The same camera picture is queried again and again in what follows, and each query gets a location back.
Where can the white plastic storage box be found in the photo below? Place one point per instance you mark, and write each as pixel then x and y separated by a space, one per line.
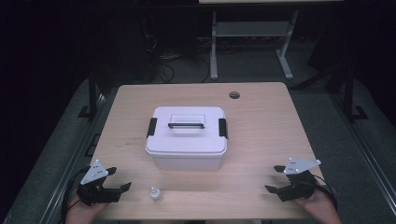
pixel 186 161

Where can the black metal stand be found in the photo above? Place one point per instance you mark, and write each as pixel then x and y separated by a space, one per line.
pixel 349 93
pixel 92 93

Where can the aluminium floor rail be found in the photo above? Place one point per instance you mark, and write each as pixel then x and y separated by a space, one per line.
pixel 367 155
pixel 68 168

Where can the white metal-framed table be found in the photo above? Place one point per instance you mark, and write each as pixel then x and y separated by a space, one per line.
pixel 252 28

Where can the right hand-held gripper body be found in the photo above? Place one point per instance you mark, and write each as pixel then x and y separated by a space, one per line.
pixel 299 186

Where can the person's right hand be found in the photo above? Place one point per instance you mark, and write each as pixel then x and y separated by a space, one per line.
pixel 320 208

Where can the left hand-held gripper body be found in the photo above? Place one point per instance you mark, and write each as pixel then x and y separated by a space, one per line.
pixel 93 174

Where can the person's left hand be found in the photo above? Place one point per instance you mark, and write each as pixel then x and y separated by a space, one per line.
pixel 81 214

